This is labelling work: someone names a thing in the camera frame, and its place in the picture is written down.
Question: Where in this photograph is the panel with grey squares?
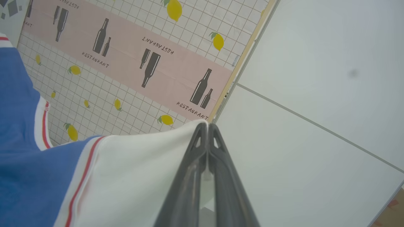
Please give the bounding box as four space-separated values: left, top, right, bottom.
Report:
0 0 31 48

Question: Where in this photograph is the brown board with red marks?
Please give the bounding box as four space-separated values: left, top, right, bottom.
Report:
369 189 404 227

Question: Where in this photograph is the lemon print partition screen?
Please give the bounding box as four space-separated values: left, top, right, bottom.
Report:
16 0 281 146

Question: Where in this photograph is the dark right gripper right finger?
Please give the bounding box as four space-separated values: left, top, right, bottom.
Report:
208 123 261 227

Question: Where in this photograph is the blue white red-striped garment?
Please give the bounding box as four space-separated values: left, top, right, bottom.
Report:
0 33 209 227

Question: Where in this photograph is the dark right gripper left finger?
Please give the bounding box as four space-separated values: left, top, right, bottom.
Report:
153 122 209 227

